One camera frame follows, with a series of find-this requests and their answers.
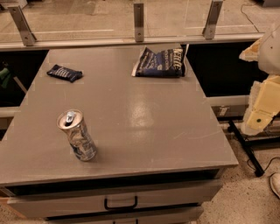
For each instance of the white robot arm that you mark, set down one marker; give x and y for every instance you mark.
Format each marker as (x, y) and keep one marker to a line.
(265, 51)

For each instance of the grey cabinet drawer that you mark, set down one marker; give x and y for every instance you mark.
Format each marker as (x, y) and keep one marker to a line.
(175, 215)
(91, 201)

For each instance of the metal railing bracket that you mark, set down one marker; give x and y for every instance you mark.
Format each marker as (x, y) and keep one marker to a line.
(23, 28)
(139, 22)
(212, 19)

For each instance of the small dark blue snack bag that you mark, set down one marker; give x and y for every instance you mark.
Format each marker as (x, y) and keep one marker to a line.
(64, 73)

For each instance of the right metal railing bracket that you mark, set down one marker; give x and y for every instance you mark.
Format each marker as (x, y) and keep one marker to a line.
(212, 19)

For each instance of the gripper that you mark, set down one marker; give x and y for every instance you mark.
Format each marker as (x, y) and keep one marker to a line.
(270, 52)

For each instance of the white shoe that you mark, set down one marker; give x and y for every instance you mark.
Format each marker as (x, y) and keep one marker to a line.
(274, 182)

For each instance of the black drawer handle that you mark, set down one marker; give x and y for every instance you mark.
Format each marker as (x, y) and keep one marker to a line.
(120, 204)

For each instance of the green object at left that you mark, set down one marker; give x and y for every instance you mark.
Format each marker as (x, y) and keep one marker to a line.
(5, 76)

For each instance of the grey cabinet top drawer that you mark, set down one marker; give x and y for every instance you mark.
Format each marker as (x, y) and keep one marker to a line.
(91, 201)

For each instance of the left metal railing bracket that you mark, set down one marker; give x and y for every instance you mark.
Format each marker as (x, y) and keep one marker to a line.
(23, 28)

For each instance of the black metal stand leg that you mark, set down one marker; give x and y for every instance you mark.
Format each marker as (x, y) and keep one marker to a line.
(259, 171)

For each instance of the grey cabinet lower drawer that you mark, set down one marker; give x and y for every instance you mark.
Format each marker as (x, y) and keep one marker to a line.
(175, 215)

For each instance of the silver redbull can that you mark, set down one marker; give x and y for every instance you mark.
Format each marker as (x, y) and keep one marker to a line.
(72, 123)

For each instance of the blue kettle chip bag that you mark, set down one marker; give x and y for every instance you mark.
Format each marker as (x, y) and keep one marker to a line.
(168, 63)

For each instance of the middle metal railing bracket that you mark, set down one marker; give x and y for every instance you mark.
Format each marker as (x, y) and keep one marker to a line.
(139, 22)

